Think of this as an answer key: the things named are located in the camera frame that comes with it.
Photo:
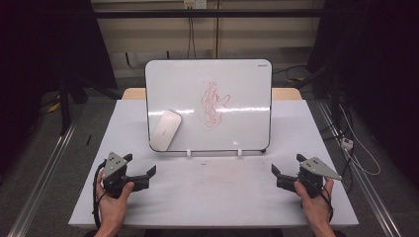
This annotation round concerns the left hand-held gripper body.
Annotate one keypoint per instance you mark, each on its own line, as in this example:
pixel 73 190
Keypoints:
pixel 113 171

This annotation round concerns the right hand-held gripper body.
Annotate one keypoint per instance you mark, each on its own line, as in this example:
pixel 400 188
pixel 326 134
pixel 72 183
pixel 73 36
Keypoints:
pixel 311 174

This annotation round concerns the white whiteboard eraser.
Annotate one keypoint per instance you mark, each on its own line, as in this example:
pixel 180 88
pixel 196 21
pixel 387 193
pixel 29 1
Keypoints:
pixel 165 130

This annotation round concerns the white whiteboard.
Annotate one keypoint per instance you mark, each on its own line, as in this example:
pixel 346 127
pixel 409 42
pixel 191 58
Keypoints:
pixel 237 131

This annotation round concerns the person's right hand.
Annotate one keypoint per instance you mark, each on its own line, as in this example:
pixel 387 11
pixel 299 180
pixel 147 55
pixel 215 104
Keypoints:
pixel 318 207

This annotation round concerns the person's left hand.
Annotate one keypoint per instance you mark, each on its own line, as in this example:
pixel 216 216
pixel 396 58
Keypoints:
pixel 112 209

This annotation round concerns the small black floor object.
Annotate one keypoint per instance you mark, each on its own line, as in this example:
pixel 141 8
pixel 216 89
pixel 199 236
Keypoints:
pixel 88 140

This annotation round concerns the white whiteboard stand clip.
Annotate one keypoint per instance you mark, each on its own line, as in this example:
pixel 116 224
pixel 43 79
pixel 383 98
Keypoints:
pixel 239 152
pixel 188 152

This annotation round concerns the white power adapter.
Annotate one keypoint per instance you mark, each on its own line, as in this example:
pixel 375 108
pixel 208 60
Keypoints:
pixel 347 143

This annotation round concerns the wooden table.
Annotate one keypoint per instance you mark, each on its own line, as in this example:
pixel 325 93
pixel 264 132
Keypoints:
pixel 133 94

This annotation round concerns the black metal stand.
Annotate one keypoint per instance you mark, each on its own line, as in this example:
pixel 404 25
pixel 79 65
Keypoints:
pixel 65 108

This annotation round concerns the dark curtain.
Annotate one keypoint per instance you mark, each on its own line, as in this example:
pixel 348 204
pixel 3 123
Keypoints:
pixel 378 65
pixel 39 42

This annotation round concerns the black horizontal bar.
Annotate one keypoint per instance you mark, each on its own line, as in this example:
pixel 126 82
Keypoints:
pixel 164 13

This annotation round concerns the metal floor rail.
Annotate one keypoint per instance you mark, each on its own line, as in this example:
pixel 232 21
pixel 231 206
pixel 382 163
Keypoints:
pixel 39 184
pixel 365 184

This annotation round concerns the white wall outlet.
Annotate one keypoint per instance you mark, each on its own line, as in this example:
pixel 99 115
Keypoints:
pixel 195 4

